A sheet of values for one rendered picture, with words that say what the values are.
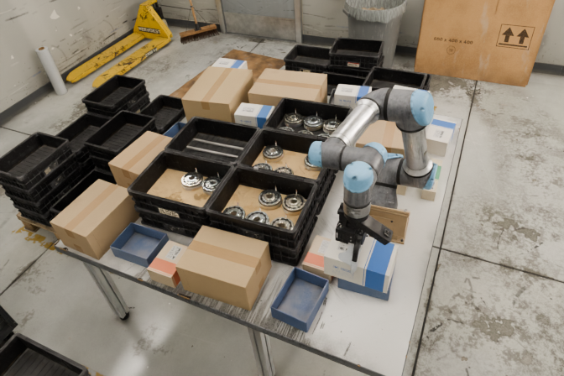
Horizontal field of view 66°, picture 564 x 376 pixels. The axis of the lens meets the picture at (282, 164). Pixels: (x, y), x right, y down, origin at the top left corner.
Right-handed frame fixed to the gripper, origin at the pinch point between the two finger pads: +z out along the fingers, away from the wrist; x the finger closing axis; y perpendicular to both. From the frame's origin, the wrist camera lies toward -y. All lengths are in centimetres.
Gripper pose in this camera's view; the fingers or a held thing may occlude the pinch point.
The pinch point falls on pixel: (361, 256)
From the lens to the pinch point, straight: 138.8
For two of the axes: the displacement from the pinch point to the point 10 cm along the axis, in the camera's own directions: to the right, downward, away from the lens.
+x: -4.1, 6.2, -6.7
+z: 0.8, 7.5, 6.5
